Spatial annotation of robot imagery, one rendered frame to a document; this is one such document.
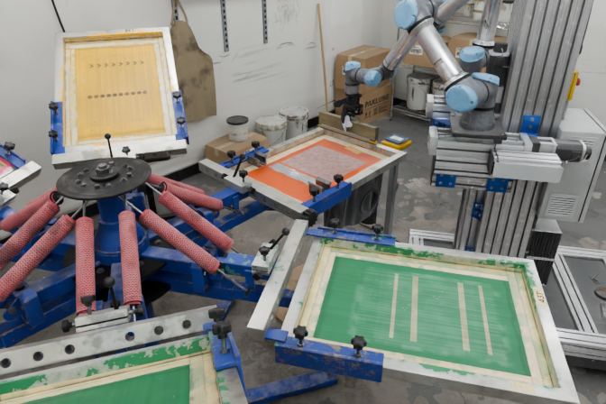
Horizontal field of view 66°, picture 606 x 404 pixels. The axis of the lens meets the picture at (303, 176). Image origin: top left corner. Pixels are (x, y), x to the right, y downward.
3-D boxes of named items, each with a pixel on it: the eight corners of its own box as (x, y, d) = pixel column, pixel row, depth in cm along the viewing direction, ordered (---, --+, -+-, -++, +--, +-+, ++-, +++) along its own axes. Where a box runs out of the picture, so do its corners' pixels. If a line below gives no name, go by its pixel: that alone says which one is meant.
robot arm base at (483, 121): (491, 120, 211) (496, 99, 207) (497, 133, 198) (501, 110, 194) (457, 117, 214) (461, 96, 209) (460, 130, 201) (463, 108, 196)
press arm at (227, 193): (240, 192, 208) (239, 182, 205) (249, 197, 204) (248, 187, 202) (208, 206, 197) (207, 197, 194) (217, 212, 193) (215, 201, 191)
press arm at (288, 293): (472, 329, 152) (475, 316, 149) (473, 343, 147) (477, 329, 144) (133, 273, 177) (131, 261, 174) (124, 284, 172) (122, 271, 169)
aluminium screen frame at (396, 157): (323, 131, 281) (323, 124, 280) (406, 159, 246) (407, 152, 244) (219, 175, 231) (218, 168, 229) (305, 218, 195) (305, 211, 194)
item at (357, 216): (367, 209, 263) (371, 158, 248) (379, 215, 258) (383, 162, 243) (312, 244, 234) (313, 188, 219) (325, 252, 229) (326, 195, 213)
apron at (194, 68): (214, 113, 431) (202, -8, 382) (219, 114, 426) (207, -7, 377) (164, 128, 397) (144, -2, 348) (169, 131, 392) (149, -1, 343)
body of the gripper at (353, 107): (353, 118, 237) (354, 96, 231) (341, 114, 242) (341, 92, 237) (362, 114, 242) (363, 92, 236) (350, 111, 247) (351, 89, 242)
